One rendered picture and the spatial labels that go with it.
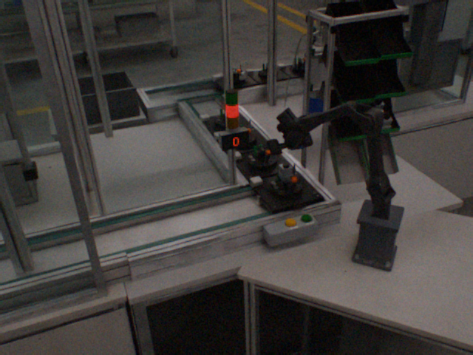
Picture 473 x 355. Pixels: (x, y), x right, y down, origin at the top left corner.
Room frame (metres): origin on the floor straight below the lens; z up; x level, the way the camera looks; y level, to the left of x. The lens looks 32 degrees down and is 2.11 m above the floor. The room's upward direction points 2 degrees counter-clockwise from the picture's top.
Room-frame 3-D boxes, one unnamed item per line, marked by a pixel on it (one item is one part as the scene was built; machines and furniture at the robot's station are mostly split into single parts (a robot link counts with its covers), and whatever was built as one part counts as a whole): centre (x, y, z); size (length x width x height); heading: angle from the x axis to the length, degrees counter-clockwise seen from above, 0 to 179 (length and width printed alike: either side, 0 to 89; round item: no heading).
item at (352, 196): (2.14, -0.07, 0.84); 1.50 x 1.41 x 0.03; 110
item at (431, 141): (2.92, -1.18, 0.43); 1.11 x 0.68 x 0.86; 110
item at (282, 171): (1.73, -0.22, 1.06); 0.08 x 0.04 x 0.07; 20
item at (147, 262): (1.48, -0.02, 0.91); 0.89 x 0.06 x 0.11; 110
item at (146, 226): (1.64, 0.07, 0.91); 0.84 x 0.28 x 0.10; 110
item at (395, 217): (1.40, -0.53, 0.96); 0.15 x 0.15 x 0.20; 64
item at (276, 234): (1.49, -0.22, 0.93); 0.21 x 0.07 x 0.06; 110
